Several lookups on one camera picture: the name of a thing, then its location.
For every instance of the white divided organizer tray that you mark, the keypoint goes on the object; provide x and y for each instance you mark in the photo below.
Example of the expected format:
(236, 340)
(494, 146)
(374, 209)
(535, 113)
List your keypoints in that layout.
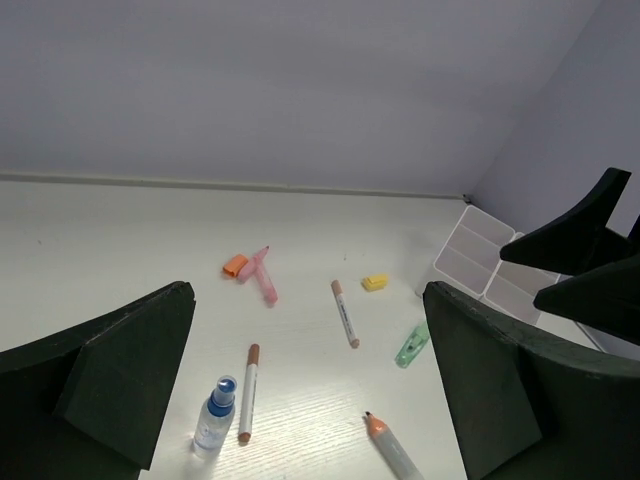
(469, 260)

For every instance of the yellow highlighter cap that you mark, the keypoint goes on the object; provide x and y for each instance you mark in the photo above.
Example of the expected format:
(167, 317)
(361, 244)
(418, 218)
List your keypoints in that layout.
(375, 282)

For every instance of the white brown-capped marker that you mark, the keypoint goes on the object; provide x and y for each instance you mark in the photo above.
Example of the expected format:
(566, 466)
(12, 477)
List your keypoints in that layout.
(351, 335)
(249, 393)

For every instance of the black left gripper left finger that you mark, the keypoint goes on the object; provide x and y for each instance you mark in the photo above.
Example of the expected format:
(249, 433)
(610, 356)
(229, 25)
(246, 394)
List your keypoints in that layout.
(89, 402)

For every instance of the pink highlighter cap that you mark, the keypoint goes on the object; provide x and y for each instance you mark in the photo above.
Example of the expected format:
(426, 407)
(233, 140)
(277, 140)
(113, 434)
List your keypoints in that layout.
(249, 269)

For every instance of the orange marker cap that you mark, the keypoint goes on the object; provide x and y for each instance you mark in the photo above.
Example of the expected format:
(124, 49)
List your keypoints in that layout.
(234, 266)

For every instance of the green correction tape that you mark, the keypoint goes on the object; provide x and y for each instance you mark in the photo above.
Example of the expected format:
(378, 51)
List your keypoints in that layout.
(413, 345)

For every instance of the pink highlighter pen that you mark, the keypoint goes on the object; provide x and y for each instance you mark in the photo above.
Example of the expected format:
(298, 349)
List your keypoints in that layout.
(264, 281)

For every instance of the grey orange-tip marker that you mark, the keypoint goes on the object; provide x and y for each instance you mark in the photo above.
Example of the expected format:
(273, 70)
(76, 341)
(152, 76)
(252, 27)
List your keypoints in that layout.
(390, 449)

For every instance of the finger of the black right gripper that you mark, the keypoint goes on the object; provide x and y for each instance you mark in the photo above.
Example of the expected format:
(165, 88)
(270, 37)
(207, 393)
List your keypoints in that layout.
(605, 298)
(579, 240)

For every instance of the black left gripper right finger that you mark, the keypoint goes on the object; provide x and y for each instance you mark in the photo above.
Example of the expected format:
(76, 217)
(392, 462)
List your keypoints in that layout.
(527, 404)

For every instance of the blue cap spray bottle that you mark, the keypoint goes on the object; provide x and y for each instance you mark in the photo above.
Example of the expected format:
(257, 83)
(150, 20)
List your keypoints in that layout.
(216, 417)

